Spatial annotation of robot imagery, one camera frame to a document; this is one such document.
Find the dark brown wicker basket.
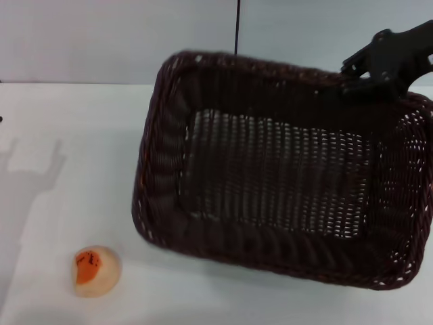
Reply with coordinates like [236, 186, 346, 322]
[130, 49, 433, 291]

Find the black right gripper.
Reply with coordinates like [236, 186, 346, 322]
[320, 19, 433, 104]

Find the peach bun with orange patch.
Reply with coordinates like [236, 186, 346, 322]
[73, 244, 123, 299]

